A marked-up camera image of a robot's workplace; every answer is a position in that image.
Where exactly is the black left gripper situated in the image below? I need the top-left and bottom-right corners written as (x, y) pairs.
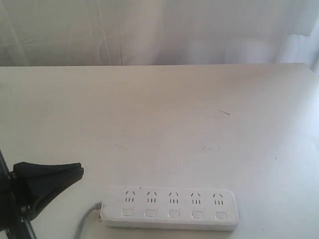
top-left (0, 155), bottom-right (84, 239)

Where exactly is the white five-socket power strip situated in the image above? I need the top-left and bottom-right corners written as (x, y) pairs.
top-left (100, 186), bottom-right (240, 231)

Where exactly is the white sheer curtain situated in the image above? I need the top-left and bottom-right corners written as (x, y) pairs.
top-left (0, 0), bottom-right (319, 66)

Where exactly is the grey power cord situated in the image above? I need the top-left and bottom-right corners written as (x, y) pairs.
top-left (73, 203), bottom-right (103, 239)

